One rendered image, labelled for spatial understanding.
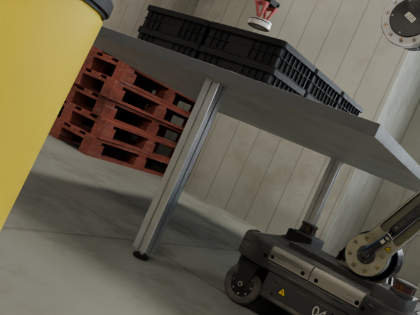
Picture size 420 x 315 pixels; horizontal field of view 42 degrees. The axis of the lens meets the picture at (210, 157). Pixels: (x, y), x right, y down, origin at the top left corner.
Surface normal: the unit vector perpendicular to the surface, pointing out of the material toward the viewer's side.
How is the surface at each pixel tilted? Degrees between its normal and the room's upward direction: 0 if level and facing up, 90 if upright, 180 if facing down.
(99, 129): 90
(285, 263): 90
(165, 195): 90
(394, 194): 90
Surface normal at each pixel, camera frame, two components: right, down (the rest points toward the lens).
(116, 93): 0.76, 0.36
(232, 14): -0.48, -0.19
